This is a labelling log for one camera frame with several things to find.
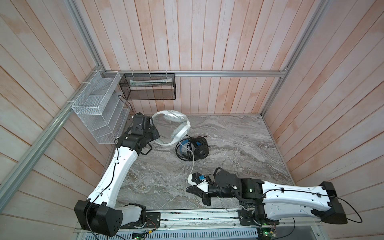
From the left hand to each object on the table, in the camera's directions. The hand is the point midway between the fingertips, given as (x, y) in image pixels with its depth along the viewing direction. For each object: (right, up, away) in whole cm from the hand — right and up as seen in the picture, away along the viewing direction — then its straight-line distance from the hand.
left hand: (156, 134), depth 77 cm
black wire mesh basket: (-11, +33, +27) cm, 45 cm away
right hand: (+17, -23, -16) cm, 33 cm away
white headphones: (+14, +1, -8) cm, 16 cm away
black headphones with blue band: (+25, -9, +14) cm, 30 cm away
